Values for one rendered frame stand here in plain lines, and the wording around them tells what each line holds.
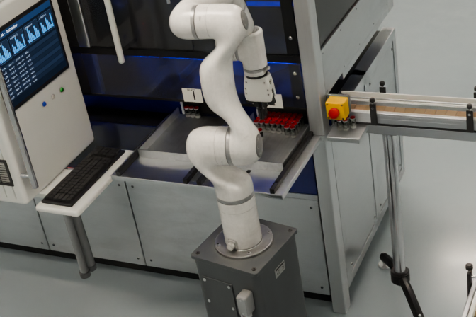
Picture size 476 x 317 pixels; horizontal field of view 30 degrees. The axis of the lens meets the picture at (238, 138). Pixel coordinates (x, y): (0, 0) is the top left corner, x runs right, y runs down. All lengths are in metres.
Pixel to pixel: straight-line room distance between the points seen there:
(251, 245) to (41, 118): 1.08
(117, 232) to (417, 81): 2.32
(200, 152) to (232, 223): 0.27
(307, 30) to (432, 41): 3.03
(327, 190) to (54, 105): 1.12
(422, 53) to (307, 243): 2.56
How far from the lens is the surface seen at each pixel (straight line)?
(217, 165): 2.71
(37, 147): 3.50
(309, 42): 3.18
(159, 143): 3.49
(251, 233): 2.82
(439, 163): 4.79
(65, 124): 3.62
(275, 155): 3.27
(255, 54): 2.96
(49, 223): 4.37
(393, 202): 3.61
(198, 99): 3.50
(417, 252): 4.17
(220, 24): 2.51
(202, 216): 3.84
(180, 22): 2.55
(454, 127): 3.31
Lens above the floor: 2.56
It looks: 29 degrees down
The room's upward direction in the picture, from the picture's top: 10 degrees counter-clockwise
